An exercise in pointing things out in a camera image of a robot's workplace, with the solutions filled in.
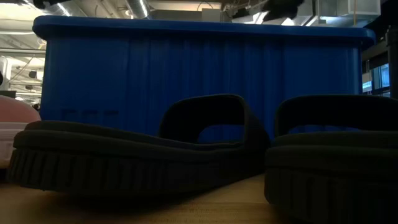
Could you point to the pink slide sandal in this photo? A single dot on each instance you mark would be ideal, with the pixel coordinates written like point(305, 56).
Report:
point(15, 112)

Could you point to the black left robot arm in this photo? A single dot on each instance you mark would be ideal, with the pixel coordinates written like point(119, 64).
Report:
point(43, 3)

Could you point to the blue plastic bin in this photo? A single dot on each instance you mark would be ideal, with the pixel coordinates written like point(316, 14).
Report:
point(186, 62)

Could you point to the white ventilation unit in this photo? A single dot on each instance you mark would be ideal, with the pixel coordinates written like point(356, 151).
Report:
point(348, 7)

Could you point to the grey ceiling box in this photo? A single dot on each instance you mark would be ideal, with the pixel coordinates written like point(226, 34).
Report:
point(186, 15)

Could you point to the glass window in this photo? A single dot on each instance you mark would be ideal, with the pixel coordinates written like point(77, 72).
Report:
point(381, 77)

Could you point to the black background box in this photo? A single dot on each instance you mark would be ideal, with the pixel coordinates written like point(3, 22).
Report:
point(7, 94)

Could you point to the black vertical post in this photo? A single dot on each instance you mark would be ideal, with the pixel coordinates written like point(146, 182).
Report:
point(393, 62)

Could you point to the silver ceiling duct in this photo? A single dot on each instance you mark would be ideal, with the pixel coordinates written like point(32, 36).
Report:
point(62, 7)
point(138, 7)

